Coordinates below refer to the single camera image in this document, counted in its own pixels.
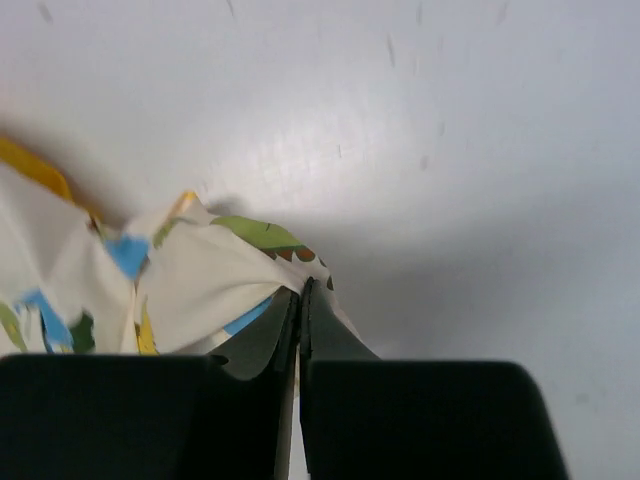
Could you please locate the cream printed baby jacket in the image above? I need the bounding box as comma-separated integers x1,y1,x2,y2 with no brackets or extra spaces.
0,137,366,357

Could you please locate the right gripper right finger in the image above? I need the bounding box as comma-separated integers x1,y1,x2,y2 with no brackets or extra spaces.
300,279,568,479

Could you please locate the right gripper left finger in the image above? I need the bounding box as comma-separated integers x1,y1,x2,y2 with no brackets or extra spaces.
1,290,298,479

